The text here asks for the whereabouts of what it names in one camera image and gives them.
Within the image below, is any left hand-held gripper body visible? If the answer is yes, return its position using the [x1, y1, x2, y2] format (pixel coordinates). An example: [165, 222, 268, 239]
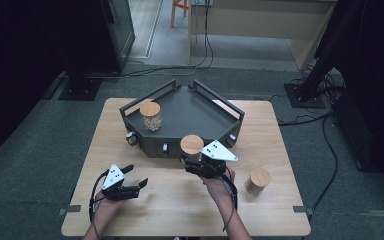
[101, 163, 141, 202]

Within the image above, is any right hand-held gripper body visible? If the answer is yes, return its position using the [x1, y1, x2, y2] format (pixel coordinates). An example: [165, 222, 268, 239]
[183, 139, 240, 180]

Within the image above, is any glass jar with green contents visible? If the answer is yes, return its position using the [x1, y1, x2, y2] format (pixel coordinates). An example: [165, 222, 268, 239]
[179, 134, 206, 163]

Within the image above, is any black corner shelf tray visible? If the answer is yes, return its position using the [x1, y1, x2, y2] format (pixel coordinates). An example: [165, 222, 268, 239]
[119, 78, 246, 160]

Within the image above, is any glass jar with brown contents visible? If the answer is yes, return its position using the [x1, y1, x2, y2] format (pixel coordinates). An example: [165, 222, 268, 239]
[244, 166, 272, 197]

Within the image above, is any glass jar with pale beans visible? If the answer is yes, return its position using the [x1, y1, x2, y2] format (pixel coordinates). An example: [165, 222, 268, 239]
[139, 100, 163, 133]

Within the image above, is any person's left hand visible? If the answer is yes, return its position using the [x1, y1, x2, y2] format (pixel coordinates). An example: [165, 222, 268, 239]
[91, 196, 128, 232]

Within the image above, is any person's right hand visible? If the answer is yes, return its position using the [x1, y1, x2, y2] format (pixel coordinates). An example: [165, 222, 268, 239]
[199, 167, 238, 202]

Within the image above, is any black floor stand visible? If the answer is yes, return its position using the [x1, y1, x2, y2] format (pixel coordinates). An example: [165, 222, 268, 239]
[283, 0, 364, 110]
[58, 66, 103, 102]

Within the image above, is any dark glass door cabinet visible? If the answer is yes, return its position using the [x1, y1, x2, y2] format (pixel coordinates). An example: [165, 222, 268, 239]
[101, 0, 137, 73]

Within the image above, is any light wooden desk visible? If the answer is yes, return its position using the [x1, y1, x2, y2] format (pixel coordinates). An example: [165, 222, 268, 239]
[187, 0, 342, 72]

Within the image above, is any orange wooden stool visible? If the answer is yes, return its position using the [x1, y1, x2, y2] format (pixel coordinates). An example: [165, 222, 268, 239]
[170, 0, 190, 29]

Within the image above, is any dark curtain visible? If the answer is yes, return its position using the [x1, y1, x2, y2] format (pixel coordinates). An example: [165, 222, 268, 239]
[0, 0, 68, 169]
[339, 0, 384, 183]

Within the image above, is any left hand-held gripper cable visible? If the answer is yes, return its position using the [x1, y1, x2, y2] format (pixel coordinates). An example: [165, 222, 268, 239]
[88, 169, 110, 240]

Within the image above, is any hand-held gripper cable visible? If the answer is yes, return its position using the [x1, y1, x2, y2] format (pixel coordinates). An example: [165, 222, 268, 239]
[88, 169, 110, 240]
[221, 168, 240, 233]

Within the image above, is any right hand-held gripper cable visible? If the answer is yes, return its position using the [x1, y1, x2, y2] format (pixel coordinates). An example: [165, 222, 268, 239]
[221, 168, 240, 233]

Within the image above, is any grey table bracket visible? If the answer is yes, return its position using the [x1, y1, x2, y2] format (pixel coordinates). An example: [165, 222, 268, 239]
[58, 204, 82, 216]
[292, 205, 314, 216]

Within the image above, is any black floor cable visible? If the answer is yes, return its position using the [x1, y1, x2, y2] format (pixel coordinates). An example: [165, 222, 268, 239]
[89, 0, 215, 80]
[275, 111, 334, 127]
[309, 114, 340, 213]

